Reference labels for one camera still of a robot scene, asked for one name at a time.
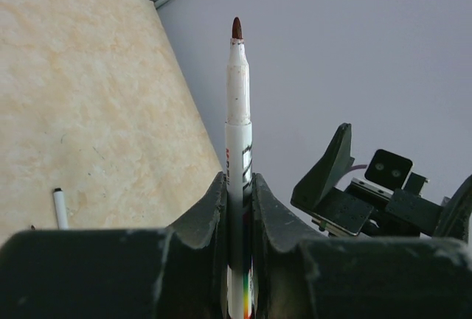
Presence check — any white red-end marker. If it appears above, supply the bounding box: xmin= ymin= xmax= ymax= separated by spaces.
xmin=225 ymin=17 xmax=253 ymax=318

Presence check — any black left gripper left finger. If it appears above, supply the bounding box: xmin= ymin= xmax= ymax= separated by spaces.
xmin=1 ymin=173 xmax=227 ymax=318

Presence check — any small white black-end pen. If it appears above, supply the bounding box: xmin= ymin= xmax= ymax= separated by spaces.
xmin=53 ymin=188 xmax=69 ymax=230

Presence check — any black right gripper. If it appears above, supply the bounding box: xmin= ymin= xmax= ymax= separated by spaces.
xmin=291 ymin=123 xmax=471 ymax=240

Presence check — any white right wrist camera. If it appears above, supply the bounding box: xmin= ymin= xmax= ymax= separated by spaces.
xmin=364 ymin=149 xmax=429 ymax=195

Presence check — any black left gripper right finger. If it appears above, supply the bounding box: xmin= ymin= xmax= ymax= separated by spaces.
xmin=252 ymin=174 xmax=471 ymax=318

